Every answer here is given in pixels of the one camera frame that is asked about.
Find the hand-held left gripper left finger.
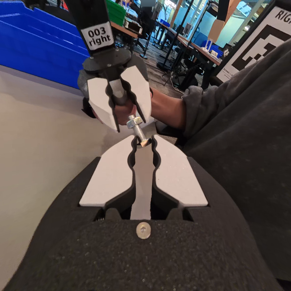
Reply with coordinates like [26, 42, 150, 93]
[79, 135, 145, 215]

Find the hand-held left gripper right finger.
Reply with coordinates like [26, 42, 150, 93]
[147, 135, 209, 215]

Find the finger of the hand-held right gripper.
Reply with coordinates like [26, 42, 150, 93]
[121, 66, 153, 124]
[87, 77, 120, 133]

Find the silver hex nut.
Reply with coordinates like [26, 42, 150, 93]
[127, 115, 144, 129]

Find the silver bolt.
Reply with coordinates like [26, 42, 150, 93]
[135, 125, 153, 147]

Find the blue plastic bin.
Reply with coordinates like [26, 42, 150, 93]
[0, 0, 92, 89]

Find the person's right forearm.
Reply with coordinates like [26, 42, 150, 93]
[181, 39, 291, 153]

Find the grey desk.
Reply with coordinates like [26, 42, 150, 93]
[0, 65, 137, 291]

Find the person's right hand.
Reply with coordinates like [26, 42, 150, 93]
[117, 87, 187, 130]

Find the wooden table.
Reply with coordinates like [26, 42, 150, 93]
[109, 20, 142, 39]

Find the green crate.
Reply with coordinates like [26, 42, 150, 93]
[107, 0, 128, 26]

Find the person's dark clothing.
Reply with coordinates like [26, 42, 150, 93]
[182, 137, 291, 291]

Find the wooden beam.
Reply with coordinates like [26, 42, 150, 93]
[207, 0, 242, 44]

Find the black white marker board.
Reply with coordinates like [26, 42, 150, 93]
[214, 0, 291, 85]

